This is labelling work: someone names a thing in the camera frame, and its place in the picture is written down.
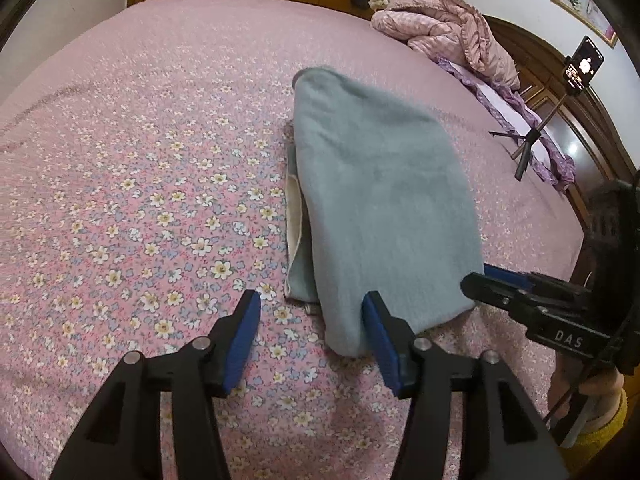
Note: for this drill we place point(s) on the pink floral bed sheet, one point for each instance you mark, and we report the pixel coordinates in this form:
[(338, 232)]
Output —
[(150, 160)]

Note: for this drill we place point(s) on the black smartphone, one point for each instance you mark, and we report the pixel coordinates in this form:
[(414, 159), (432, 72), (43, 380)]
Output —
[(582, 65)]

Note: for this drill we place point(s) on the grey-blue towel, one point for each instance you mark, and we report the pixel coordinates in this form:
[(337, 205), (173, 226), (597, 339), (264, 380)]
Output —
[(380, 200)]

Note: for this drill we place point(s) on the pink quilt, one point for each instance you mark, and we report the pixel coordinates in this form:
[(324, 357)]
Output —
[(445, 25)]

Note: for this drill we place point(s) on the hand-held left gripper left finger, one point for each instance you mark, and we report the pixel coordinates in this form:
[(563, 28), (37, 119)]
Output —
[(244, 340)]

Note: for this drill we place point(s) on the person's right hand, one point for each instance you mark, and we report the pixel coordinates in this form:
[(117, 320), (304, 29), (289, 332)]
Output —
[(600, 385)]

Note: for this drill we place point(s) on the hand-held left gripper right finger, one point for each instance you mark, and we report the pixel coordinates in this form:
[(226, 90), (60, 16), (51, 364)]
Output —
[(382, 340)]

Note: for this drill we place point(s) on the purple pillow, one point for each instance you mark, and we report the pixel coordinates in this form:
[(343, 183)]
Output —
[(505, 105)]

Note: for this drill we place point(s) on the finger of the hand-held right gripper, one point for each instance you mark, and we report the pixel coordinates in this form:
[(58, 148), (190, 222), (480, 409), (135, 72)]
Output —
[(510, 276), (540, 320)]

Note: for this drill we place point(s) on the beige plush toy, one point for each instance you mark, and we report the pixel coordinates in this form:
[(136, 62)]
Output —
[(379, 1)]

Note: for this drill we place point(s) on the dark wooden headboard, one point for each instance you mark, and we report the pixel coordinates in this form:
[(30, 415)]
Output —
[(590, 160)]

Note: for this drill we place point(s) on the black tripod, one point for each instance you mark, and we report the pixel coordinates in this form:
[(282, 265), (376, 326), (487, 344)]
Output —
[(525, 145)]

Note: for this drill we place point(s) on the framed wall picture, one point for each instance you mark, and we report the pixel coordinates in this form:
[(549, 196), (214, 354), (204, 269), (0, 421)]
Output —
[(582, 5)]

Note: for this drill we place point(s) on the person's right forearm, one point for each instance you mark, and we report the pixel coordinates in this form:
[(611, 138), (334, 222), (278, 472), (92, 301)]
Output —
[(605, 425)]

